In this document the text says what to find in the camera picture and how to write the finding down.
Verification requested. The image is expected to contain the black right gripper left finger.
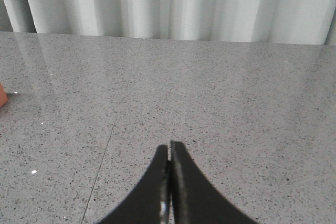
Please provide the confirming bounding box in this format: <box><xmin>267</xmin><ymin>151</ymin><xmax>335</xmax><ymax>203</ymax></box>
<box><xmin>100</xmin><ymin>145</ymin><xmax>169</xmax><ymax>223</ymax></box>

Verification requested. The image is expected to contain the white pleated curtain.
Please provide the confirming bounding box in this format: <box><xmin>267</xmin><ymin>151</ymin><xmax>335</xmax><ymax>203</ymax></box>
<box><xmin>1</xmin><ymin>0</ymin><xmax>335</xmax><ymax>45</ymax></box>

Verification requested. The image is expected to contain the orange foam cube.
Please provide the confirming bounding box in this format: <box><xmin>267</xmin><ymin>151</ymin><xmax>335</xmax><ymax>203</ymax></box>
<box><xmin>0</xmin><ymin>83</ymin><xmax>8</xmax><ymax>107</ymax></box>

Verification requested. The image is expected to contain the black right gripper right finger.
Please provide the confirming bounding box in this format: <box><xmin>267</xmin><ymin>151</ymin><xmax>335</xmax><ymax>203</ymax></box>
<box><xmin>171</xmin><ymin>141</ymin><xmax>256</xmax><ymax>223</ymax></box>

